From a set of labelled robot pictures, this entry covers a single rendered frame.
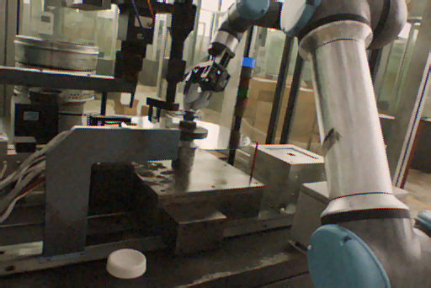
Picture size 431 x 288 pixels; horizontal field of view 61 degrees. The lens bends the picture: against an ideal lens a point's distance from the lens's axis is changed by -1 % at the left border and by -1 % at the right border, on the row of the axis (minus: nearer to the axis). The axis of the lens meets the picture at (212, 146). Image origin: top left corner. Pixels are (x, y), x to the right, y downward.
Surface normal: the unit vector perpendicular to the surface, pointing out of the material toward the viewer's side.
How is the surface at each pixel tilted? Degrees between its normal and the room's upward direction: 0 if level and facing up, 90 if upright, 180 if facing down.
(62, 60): 90
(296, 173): 90
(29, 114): 90
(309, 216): 90
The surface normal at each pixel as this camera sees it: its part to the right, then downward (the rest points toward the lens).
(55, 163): 0.54, 0.29
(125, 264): 0.15, -0.96
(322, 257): -0.94, 0.05
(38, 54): -0.04, 0.24
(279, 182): -0.83, 0.00
